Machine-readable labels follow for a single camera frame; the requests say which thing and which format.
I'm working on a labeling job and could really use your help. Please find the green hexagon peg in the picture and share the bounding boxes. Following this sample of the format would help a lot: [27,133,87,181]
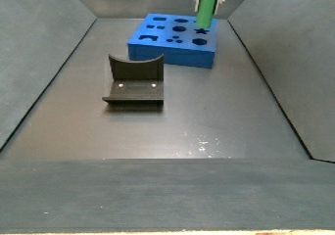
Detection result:
[196,0,216,28]

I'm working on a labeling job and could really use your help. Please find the blue foam shape board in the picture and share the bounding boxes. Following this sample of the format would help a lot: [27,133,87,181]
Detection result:
[127,14,218,69]

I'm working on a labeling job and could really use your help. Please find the black curved bracket stand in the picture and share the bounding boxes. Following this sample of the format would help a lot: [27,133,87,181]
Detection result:
[102,56,164,104]

